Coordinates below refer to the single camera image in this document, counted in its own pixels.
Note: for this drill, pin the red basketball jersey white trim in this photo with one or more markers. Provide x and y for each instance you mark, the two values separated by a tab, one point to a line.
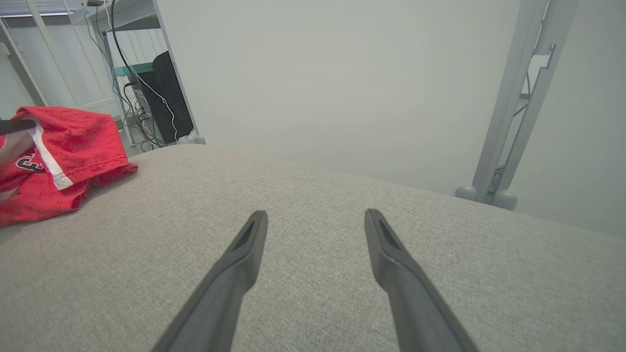
83	142

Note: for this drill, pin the grey metal shelf rack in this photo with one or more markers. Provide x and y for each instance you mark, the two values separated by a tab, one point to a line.
122	14

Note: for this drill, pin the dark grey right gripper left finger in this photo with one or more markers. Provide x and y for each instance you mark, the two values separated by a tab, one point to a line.
220	298

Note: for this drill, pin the teal shelf board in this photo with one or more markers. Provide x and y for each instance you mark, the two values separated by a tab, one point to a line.
132	69

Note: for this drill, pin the grey metal partition post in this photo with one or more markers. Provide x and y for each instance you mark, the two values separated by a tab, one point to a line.
177	78
508	98

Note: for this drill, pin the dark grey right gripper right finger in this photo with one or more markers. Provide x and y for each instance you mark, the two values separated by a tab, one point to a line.
415	303

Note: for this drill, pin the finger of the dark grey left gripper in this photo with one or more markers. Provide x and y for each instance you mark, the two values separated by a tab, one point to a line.
17	127

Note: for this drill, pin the black computer tower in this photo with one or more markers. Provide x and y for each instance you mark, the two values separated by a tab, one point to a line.
166	98

